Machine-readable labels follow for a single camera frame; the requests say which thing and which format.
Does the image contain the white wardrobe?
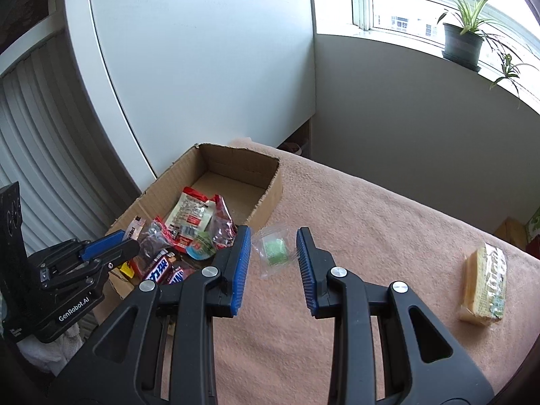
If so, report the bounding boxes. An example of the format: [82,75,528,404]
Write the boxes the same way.
[63,0,317,183]

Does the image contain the small brown chocolate bar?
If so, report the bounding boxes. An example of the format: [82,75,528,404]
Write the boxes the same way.
[143,250,177,284]

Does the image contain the white ribbed shutter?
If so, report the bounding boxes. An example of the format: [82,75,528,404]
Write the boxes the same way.
[0,33,158,263]

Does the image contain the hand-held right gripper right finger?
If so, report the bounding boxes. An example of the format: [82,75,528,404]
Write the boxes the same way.
[295,226,494,405]

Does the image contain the green pastry clear packet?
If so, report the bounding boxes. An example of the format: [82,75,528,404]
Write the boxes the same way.
[252,224,299,280]

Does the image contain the white pink candy packet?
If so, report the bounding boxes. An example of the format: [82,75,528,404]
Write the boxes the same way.
[128,215,147,242]

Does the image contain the potted spider plant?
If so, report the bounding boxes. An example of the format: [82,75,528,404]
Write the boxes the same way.
[435,0,537,90]

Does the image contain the large printed snack bag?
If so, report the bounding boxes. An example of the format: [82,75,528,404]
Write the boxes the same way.
[164,187,217,254]

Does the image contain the wrapped sandwich bread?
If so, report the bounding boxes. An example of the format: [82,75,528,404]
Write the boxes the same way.
[458,242,508,326]

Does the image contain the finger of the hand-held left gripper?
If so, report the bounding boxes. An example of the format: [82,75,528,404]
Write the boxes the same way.
[80,230,127,262]
[90,240,141,277]

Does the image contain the window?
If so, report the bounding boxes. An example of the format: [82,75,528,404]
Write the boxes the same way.
[313,0,540,107]

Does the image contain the green jelly cup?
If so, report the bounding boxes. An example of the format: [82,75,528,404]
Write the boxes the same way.
[187,231,218,261]

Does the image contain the dark snack red-edged wrapper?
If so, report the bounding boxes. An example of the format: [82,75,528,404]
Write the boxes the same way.
[138,216,176,259]

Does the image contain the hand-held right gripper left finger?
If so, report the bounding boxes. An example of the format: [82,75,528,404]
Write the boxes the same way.
[46,225,253,405]

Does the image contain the large brown chocolate bar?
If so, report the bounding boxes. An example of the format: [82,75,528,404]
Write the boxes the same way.
[168,265,197,290]

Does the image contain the small brown cardboard box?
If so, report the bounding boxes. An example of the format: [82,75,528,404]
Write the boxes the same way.
[493,217,529,248]

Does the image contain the red clear snack packet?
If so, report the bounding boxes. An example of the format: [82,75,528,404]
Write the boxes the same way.
[210,194,238,250]

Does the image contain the pink tablecloth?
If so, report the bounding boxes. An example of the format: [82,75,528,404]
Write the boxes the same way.
[212,137,540,405]

